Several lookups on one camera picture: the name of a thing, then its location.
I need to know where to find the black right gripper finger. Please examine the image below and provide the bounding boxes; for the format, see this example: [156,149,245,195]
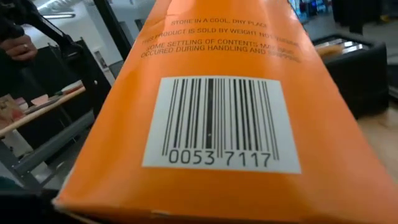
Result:
[0,189,81,224]

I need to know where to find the orange cereal box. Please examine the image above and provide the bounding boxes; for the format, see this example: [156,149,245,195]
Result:
[51,0,398,224]

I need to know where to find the person's forearm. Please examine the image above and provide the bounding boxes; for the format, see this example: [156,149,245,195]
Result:
[0,0,26,42]

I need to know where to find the small pink bowl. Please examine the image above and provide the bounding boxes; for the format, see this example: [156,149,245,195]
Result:
[30,93,50,106]

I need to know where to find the black cabinet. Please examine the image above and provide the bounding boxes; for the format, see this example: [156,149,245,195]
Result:
[46,37,113,125]

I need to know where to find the person's hand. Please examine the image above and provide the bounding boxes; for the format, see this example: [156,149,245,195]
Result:
[0,34,39,62]

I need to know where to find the ceiling light strip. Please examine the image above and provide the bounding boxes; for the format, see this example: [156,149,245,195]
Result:
[42,12,76,20]

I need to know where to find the black four-slot toaster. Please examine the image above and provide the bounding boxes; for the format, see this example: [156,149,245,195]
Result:
[312,33,390,119]

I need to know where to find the wooden workbench with grey frame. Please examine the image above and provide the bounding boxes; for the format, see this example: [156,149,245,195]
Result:
[0,80,96,190]

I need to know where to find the black upright post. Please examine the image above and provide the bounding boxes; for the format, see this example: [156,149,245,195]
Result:
[92,0,133,62]

